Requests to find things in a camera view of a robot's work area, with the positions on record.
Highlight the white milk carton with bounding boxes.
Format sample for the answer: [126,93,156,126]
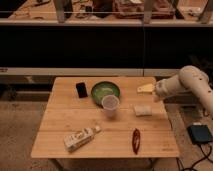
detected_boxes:
[63,126,101,152]

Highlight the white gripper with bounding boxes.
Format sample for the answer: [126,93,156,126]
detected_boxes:
[154,80,167,102]

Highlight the green bowl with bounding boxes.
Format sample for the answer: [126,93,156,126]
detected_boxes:
[91,81,120,106]

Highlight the wooden table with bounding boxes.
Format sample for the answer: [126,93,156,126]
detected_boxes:
[31,77,180,159]

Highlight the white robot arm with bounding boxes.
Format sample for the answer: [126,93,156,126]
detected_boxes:
[154,65,213,118]

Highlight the black eraser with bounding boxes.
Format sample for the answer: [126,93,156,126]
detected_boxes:
[76,82,88,98]

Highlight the clear plastic cup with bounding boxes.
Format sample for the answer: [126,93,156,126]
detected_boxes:
[101,95,119,118]

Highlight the black cable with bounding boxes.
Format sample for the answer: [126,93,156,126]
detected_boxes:
[175,142,213,171]

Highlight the black box on floor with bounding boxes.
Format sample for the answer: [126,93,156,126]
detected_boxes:
[187,125,213,144]

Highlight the red chili pepper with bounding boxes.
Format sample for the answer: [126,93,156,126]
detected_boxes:
[132,129,140,155]

